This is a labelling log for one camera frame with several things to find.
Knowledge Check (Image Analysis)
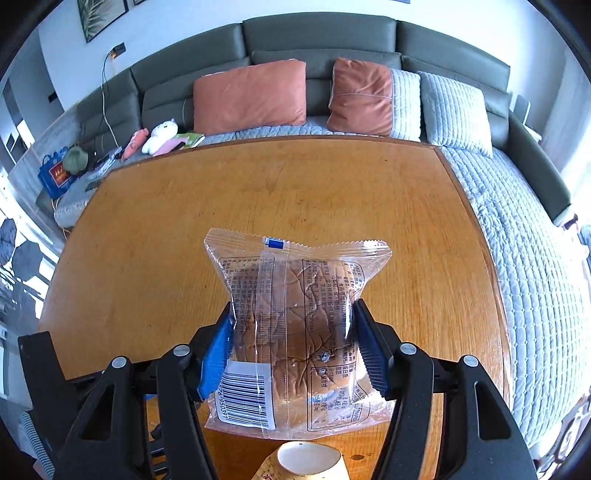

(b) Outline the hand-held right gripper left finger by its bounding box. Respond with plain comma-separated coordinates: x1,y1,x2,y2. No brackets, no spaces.
53,301,234,480

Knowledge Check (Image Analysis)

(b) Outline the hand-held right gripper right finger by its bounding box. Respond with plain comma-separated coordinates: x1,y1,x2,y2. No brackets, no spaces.
352,299,539,480

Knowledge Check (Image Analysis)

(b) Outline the clear bread packet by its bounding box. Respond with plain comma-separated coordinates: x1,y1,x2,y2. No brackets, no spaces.
204,227,393,435

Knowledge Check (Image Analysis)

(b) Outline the white paper cup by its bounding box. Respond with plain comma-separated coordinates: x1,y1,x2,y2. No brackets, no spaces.
276,440,346,480

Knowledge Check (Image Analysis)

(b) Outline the white ribbed appliance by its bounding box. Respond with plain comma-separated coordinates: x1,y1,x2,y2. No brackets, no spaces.
21,411,57,472

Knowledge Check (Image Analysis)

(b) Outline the dark umbrella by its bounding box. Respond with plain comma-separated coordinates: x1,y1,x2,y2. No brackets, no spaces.
0,218,18,264
11,242,45,280

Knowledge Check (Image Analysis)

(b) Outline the pink book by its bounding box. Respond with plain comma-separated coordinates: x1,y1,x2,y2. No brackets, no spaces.
154,138,186,157

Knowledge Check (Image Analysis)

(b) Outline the dark items pile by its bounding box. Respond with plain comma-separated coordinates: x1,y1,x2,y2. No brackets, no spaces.
88,148,123,176

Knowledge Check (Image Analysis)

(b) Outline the pink plush toy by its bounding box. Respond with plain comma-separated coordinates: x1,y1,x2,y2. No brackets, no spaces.
122,129,150,160

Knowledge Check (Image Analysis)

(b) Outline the white plush toy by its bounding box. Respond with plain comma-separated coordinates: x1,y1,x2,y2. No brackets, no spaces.
141,119,180,156

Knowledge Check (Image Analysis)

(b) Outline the green hat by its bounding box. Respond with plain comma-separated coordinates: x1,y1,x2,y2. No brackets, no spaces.
63,146,90,175

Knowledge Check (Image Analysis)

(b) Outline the blue shopping bag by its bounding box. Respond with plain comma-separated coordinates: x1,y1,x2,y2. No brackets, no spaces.
39,148,77,199

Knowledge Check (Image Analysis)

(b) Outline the narrow grey quilted pillow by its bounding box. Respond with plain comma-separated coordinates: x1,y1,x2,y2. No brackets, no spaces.
390,69,422,142

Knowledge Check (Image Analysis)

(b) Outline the wide grey quilted pillow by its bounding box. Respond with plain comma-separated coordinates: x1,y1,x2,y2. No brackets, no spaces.
418,71,494,156

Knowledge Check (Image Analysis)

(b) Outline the small orange pillow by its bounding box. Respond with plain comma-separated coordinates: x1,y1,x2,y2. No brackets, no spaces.
327,58,394,137

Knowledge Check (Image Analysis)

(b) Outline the large orange pillow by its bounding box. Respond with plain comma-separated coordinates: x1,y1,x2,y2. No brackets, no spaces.
193,60,308,136

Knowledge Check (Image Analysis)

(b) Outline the white side table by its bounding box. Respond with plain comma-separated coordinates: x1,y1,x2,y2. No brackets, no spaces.
512,95,541,140

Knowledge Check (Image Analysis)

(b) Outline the white charging cable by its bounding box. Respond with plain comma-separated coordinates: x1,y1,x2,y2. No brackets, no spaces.
100,58,122,149

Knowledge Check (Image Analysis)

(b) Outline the leaf print wall picture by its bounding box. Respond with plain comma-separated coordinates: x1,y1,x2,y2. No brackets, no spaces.
76,0,129,31

